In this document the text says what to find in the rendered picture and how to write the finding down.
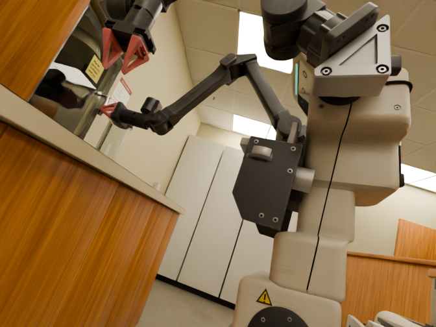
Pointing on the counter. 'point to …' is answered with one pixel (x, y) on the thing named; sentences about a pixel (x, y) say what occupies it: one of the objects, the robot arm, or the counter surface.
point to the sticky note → (95, 69)
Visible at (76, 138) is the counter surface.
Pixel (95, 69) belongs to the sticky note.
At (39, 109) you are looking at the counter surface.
